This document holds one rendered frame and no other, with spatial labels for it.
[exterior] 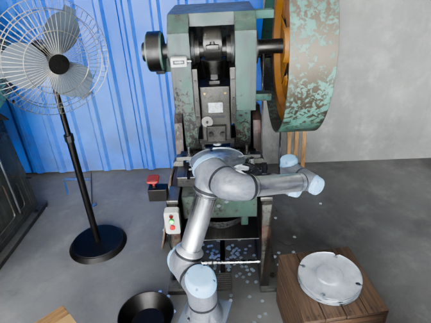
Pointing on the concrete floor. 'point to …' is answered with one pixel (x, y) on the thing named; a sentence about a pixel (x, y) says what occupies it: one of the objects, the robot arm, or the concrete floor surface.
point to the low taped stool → (58, 316)
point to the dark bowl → (147, 309)
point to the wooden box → (371, 309)
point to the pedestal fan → (96, 248)
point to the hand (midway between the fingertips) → (237, 167)
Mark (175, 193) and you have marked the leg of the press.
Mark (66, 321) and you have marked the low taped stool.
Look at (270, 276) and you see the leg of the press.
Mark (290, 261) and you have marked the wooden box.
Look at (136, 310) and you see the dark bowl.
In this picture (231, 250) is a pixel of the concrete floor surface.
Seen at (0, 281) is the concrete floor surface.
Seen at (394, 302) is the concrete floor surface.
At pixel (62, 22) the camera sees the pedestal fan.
